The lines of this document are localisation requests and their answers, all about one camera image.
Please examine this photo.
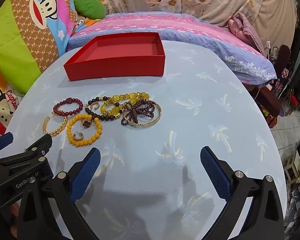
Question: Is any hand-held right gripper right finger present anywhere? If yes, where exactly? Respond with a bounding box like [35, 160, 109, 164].
[200, 146, 286, 240]

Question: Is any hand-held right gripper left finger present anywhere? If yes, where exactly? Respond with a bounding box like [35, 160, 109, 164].
[17, 147, 101, 240]

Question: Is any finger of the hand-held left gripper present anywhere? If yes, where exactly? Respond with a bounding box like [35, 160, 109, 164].
[0, 132, 14, 160]
[0, 133, 53, 180]

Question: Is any gold braided cuff bracelet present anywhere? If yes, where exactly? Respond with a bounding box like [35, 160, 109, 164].
[42, 116, 68, 137]

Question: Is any dark red bead bracelet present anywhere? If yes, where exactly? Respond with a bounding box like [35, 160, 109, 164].
[52, 97, 83, 117]

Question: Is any dark brown bead bracelet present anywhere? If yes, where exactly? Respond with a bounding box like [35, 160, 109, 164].
[84, 96, 120, 122]

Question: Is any purple garnet bead bracelet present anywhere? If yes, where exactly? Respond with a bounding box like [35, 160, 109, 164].
[121, 99, 156, 126]

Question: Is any gold bangle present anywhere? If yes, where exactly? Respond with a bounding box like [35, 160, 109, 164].
[123, 99, 162, 130]

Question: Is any red cardboard box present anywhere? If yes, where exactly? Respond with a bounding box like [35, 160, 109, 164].
[63, 32, 166, 81]

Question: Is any light blue palm tablecloth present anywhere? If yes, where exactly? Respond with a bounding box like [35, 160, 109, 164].
[3, 40, 288, 240]

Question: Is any white plastic stool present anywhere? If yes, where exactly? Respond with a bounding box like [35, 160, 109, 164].
[284, 151, 300, 184]

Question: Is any colourful cartoon monkey blanket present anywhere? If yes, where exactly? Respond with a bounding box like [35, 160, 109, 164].
[0, 0, 85, 140]

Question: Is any dark metal chair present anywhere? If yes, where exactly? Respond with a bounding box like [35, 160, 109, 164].
[253, 44, 294, 120]

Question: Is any pink and blue floral pillow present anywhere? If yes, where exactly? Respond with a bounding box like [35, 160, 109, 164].
[65, 11, 277, 85]

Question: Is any green cushion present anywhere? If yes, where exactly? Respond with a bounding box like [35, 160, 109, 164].
[73, 0, 107, 20]

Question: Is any folded pink quilt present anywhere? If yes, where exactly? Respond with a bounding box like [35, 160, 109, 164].
[227, 12, 266, 55]

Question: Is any yellow round bead bracelet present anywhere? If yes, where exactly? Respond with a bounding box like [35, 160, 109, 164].
[66, 114, 103, 147]

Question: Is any white pull cord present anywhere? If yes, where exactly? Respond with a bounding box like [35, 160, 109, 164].
[262, 0, 272, 49]

